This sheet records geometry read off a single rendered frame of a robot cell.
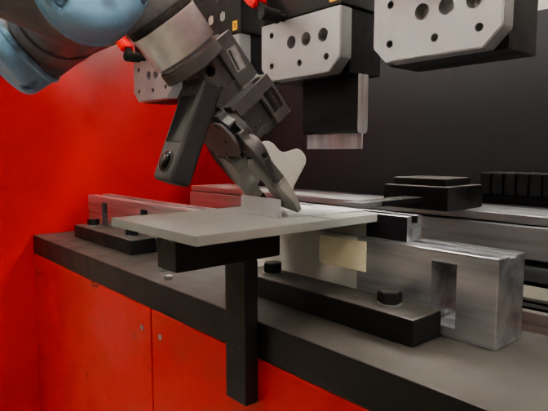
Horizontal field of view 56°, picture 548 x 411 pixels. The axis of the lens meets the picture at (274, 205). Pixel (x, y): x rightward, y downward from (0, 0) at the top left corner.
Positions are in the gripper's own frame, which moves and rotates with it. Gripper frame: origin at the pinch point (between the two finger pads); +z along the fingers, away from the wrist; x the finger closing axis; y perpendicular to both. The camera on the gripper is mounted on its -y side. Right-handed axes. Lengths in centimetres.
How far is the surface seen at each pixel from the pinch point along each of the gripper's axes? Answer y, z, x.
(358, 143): 13.9, 1.6, -2.4
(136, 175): 11, 9, 88
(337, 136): 14.2, 0.7, 1.2
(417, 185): 23.8, 18.4, 2.8
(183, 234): -12.8, -9.3, -7.9
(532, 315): 87, 149, 54
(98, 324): -24, 14, 46
